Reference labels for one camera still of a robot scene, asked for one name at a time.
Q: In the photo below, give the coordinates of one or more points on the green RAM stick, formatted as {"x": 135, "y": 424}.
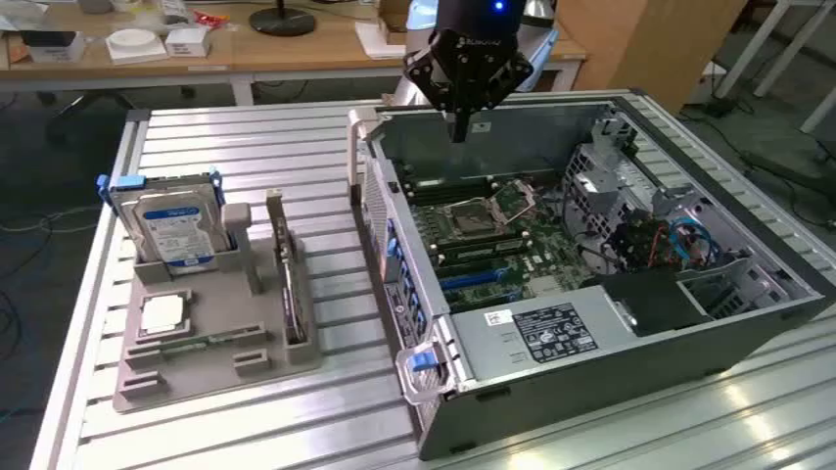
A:
{"x": 196, "y": 341}

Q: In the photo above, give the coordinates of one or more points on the grey power supply unit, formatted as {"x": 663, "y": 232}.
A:
{"x": 483, "y": 352}

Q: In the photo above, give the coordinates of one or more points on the open dark PC case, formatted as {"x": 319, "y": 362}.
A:
{"x": 588, "y": 391}

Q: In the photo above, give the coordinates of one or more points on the silver CPU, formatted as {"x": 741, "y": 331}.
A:
{"x": 161, "y": 313}

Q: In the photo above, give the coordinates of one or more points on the grey parts rack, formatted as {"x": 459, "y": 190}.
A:
{"x": 215, "y": 313}

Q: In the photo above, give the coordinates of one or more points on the metal socket cover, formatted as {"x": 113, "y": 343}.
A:
{"x": 516, "y": 201}

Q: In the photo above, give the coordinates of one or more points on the GPU card with metal bracket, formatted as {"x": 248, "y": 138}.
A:
{"x": 281, "y": 230}

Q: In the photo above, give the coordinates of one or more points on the white box with black lid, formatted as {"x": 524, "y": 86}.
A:
{"x": 52, "y": 46}

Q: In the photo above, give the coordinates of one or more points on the hard disk with blue caddy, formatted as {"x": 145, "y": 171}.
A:
{"x": 173, "y": 235}

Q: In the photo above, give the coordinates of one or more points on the white paper stack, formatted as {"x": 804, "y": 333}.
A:
{"x": 379, "y": 41}

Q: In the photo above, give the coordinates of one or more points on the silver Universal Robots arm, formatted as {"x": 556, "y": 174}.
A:
{"x": 408, "y": 93}

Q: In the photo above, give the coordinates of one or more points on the black RAM slot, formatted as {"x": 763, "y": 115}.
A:
{"x": 453, "y": 195}
{"x": 451, "y": 180}

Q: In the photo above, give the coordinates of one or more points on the white table frame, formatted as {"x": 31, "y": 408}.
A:
{"x": 784, "y": 29}

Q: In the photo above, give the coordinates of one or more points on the white box with round insert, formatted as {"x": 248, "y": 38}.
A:
{"x": 136, "y": 46}

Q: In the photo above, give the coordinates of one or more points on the white box with label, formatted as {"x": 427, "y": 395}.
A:
{"x": 188, "y": 41}

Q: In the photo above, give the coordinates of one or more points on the brown wooden cabinet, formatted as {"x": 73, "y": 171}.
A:
{"x": 653, "y": 49}

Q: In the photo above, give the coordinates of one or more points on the installed RAM stick with label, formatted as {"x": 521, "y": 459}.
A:
{"x": 483, "y": 249}

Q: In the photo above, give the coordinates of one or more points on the cardboard box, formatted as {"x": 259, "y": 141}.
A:
{"x": 393, "y": 14}

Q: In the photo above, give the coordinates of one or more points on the black power adapter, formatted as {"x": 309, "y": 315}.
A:
{"x": 715, "y": 105}

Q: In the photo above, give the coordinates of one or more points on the red packet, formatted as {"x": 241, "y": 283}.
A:
{"x": 213, "y": 20}

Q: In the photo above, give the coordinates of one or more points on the metal disk bay cage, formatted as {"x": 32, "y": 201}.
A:
{"x": 607, "y": 196}

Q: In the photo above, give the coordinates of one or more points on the blue expansion slot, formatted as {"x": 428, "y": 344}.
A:
{"x": 469, "y": 280}

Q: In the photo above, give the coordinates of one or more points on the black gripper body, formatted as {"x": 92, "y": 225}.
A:
{"x": 476, "y": 29}

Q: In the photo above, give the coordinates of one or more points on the CPU socket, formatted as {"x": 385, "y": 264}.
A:
{"x": 471, "y": 218}

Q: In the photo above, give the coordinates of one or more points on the blue case latch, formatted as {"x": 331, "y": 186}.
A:
{"x": 417, "y": 360}

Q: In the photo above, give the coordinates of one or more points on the green motherboard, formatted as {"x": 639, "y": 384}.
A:
{"x": 541, "y": 249}

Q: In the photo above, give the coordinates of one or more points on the black round stand base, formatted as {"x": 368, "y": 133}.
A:
{"x": 281, "y": 22}

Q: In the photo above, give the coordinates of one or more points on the wooden desk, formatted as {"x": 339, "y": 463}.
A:
{"x": 313, "y": 49}
{"x": 65, "y": 68}

